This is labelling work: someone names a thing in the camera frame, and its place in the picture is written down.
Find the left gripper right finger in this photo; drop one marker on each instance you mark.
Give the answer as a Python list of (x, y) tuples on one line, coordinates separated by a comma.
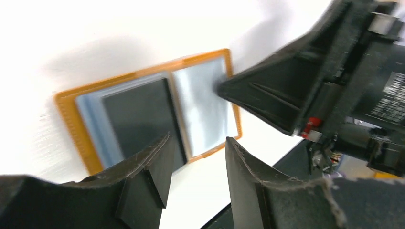
[(263, 197)]

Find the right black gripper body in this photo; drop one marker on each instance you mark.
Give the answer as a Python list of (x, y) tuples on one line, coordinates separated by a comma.
[(374, 130)]

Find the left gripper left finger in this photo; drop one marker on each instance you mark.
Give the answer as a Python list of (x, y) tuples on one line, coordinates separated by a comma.
[(129, 195)]

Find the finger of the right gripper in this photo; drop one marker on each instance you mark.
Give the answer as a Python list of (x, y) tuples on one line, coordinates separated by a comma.
[(293, 90)]

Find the dark card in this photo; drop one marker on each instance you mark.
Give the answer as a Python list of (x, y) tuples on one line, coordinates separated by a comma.
[(142, 114)]

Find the tan leather card holder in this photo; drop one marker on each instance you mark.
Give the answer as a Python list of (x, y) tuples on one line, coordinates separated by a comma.
[(65, 100)]

